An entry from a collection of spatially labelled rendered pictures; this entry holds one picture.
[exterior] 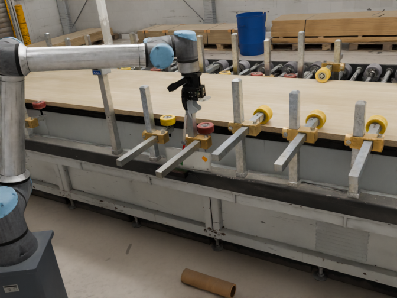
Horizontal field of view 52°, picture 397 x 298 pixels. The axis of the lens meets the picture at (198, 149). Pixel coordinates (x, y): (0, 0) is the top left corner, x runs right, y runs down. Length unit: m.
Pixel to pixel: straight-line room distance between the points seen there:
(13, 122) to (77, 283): 1.16
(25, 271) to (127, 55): 0.93
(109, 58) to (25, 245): 0.83
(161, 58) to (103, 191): 1.61
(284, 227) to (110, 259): 1.10
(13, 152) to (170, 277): 1.15
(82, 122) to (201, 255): 1.13
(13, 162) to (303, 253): 1.50
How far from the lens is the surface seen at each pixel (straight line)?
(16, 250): 1.81
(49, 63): 1.55
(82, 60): 1.53
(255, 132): 1.76
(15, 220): 1.77
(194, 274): 2.32
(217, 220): 2.42
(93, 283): 2.54
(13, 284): 1.86
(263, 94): 2.38
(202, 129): 1.93
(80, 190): 3.13
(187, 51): 1.68
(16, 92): 1.74
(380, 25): 7.47
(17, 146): 1.82
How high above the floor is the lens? 1.63
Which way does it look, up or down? 25 degrees down
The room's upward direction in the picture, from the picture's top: 6 degrees counter-clockwise
